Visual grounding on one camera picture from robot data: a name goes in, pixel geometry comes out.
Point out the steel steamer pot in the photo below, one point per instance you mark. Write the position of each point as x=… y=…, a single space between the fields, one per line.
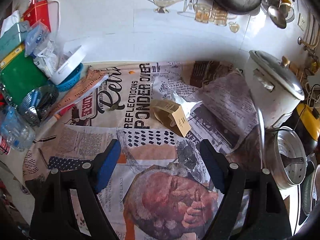
x=285 y=157

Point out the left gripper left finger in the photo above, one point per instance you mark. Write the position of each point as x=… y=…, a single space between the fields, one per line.
x=54 y=217

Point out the perforated steel strainer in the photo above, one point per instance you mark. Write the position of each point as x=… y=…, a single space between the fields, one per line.
x=37 y=104

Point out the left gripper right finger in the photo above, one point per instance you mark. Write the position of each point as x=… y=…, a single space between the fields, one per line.
x=266 y=216

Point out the brown cardboard box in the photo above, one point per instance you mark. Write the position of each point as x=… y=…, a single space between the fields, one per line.
x=171 y=115

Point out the blue plastic basket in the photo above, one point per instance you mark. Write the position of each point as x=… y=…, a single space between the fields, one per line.
x=71 y=79

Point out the teal tissue pack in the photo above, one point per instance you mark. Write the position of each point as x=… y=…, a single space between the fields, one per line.
x=13 y=38

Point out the hanging steel ladle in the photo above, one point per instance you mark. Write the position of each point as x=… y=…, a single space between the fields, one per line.
x=277 y=17

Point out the red box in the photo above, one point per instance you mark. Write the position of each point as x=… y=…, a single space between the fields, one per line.
x=36 y=11

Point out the green metal box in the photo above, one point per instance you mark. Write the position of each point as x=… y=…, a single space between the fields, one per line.
x=19 y=77

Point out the newspaper print table cover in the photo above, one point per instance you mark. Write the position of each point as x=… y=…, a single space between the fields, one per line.
x=160 y=187

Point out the clear plastic bottles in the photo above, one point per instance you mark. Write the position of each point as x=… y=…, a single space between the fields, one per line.
x=15 y=130

